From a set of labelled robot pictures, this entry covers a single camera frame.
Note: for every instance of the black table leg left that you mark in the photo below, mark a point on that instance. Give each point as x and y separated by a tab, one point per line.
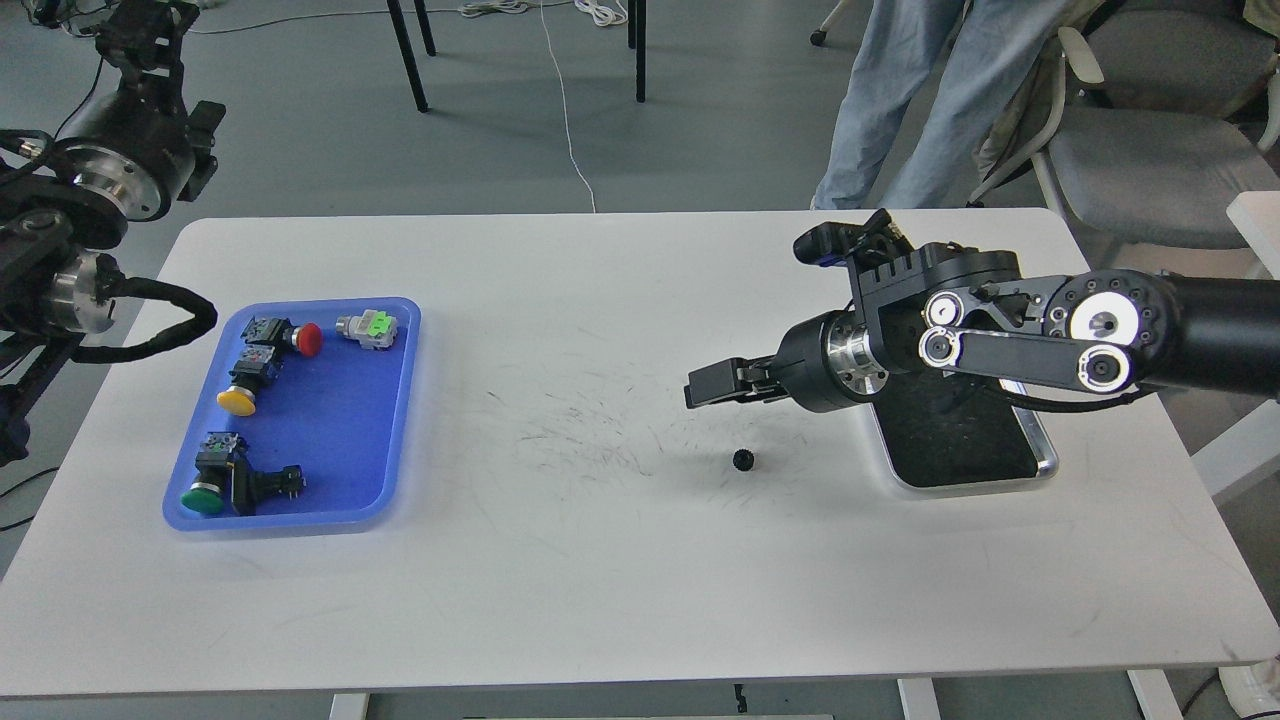
405	47

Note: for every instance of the red push button switch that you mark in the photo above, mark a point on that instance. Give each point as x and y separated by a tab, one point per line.
282	335

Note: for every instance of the yellow push button switch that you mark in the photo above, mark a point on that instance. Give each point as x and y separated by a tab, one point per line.
256	367

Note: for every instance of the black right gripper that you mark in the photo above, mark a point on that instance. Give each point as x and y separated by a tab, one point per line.
824	364

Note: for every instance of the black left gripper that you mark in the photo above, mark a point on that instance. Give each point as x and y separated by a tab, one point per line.
125	150

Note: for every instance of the silver metal tray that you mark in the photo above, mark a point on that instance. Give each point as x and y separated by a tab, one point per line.
944	439

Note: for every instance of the black table leg right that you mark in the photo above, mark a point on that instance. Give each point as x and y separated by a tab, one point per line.
637	11

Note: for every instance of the black cylindrical switch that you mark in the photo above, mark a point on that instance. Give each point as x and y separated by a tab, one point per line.
251	487

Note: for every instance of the grey office chair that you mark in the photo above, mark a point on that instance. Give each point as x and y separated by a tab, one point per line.
1144	120

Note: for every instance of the green push button switch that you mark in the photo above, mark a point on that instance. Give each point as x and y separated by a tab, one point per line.
222	476

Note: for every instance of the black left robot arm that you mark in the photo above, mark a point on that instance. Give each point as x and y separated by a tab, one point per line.
59	283

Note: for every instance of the small black gear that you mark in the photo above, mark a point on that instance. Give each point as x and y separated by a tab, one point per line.
743	459

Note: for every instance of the black table leg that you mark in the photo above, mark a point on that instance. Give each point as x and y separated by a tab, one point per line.
637	11
405	47

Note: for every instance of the grey green connector switch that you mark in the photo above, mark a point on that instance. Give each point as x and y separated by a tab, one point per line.
373	329

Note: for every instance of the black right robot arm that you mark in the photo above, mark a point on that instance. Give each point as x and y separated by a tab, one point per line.
1053	343

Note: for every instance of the blue plastic tray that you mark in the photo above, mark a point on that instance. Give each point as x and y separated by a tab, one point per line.
340	415

